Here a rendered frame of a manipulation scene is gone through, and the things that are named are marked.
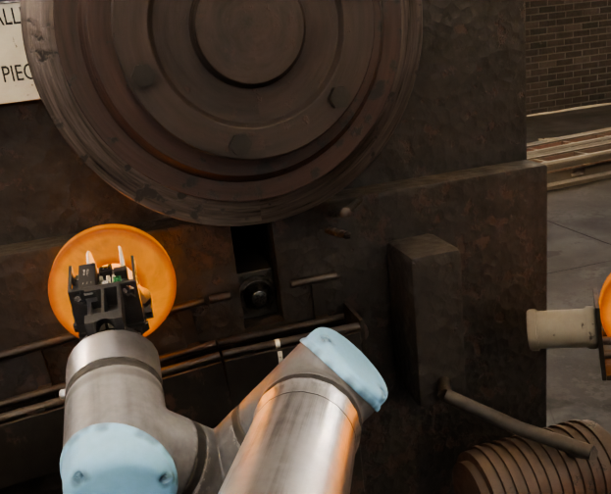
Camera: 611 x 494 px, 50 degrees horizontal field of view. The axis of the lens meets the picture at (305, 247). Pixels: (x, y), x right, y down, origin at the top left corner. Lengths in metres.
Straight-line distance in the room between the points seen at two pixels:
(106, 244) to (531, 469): 0.63
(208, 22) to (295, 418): 0.42
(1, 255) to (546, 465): 0.77
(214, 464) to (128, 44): 0.42
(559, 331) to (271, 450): 0.61
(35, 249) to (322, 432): 0.57
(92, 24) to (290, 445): 0.50
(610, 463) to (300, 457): 0.65
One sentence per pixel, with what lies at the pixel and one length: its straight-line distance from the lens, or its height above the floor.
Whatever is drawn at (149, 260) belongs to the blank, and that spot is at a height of 0.85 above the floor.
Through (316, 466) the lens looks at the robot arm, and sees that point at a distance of 0.44.
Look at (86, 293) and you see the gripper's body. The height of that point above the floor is 0.87.
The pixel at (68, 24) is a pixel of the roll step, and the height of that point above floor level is 1.14.
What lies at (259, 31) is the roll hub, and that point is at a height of 1.11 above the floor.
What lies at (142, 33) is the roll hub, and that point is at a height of 1.12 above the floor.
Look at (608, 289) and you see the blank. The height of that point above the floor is 0.74.
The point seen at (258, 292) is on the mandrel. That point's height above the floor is 0.75.
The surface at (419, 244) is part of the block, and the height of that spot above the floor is 0.80.
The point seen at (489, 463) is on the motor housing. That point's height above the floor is 0.53.
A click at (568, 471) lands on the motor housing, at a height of 0.51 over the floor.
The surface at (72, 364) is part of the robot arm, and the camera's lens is 0.67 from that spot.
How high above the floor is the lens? 1.09
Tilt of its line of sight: 17 degrees down
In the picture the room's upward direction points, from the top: 6 degrees counter-clockwise
